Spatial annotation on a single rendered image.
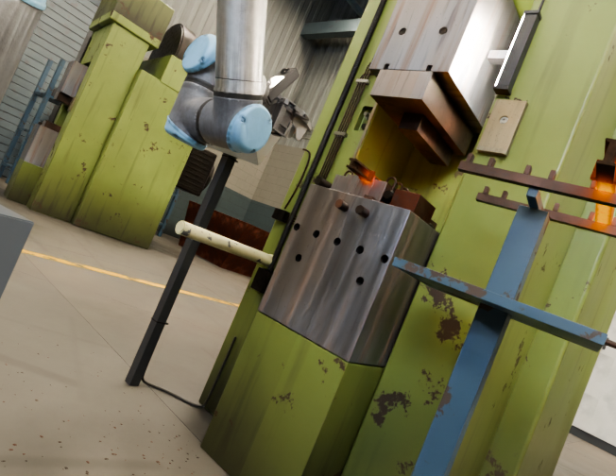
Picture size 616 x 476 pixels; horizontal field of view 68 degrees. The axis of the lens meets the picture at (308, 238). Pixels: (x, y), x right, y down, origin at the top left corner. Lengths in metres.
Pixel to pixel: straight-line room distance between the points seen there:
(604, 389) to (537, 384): 4.71
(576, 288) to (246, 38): 1.36
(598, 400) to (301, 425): 5.36
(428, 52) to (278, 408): 1.18
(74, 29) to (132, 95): 3.45
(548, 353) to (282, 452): 0.93
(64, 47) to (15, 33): 8.56
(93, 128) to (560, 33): 5.09
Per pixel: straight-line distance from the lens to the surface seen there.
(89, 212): 5.91
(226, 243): 1.58
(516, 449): 1.79
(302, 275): 1.41
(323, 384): 1.32
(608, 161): 0.86
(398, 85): 1.58
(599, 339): 0.92
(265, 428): 1.44
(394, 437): 1.44
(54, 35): 9.13
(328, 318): 1.33
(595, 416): 6.47
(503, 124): 1.51
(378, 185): 1.43
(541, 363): 1.77
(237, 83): 0.85
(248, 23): 0.85
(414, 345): 1.42
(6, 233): 0.60
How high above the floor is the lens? 0.68
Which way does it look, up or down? 2 degrees up
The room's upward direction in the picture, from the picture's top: 23 degrees clockwise
